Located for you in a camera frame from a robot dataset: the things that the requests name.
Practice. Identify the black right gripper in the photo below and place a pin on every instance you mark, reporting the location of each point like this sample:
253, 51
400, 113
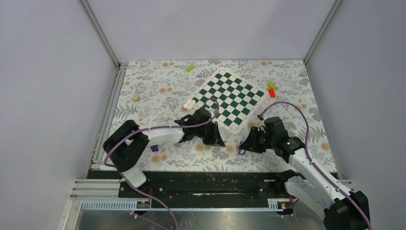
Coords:
250, 143

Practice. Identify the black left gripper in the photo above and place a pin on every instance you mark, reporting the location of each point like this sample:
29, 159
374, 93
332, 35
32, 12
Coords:
215, 139

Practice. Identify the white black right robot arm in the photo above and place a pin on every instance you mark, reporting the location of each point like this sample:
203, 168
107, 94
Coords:
338, 206

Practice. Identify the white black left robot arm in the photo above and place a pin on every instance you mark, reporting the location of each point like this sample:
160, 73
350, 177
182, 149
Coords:
126, 145

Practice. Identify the white earbud charging case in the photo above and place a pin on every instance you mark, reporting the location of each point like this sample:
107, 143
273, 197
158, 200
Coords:
189, 104

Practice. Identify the green white chessboard mat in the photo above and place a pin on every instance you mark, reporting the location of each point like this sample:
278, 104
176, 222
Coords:
238, 98

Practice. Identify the red block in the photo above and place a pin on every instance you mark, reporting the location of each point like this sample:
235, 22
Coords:
272, 93

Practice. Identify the purple block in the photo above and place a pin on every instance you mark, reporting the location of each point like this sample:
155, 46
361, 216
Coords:
154, 148

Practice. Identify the lime green block right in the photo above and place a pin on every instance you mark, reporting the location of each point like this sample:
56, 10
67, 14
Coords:
271, 85

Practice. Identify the lime green block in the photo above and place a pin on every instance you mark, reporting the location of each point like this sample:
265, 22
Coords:
271, 85
190, 68

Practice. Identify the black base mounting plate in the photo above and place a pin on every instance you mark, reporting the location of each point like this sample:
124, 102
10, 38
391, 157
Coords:
216, 187

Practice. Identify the lime green block far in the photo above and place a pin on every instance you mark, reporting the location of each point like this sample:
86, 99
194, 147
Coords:
190, 68

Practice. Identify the floral patterned table mat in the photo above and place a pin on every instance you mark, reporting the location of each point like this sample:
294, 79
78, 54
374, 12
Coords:
165, 85

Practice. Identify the small wooden cube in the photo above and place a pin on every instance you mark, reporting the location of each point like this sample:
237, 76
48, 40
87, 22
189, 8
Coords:
136, 97

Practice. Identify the white slotted cable duct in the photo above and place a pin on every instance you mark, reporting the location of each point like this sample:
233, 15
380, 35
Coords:
144, 205

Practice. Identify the right aluminium frame post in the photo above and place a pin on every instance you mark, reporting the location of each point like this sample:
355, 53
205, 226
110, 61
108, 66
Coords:
328, 19

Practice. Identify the aluminium frame post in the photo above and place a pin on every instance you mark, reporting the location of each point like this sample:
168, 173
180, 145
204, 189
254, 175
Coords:
99, 32
328, 19

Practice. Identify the left aluminium frame post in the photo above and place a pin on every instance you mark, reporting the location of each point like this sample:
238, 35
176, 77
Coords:
99, 32

